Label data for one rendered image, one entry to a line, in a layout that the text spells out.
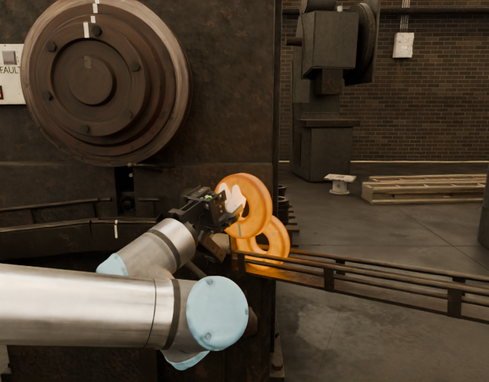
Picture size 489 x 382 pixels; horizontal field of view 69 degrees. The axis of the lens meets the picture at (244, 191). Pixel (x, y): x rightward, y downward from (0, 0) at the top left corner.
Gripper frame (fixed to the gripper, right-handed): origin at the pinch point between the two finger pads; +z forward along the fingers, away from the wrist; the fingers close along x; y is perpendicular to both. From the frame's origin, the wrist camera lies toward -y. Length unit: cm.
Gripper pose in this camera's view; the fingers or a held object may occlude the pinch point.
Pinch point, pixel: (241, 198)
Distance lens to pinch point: 83.9
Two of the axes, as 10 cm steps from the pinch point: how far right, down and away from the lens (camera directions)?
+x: -8.1, -1.4, 5.7
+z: 5.7, -4.5, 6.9
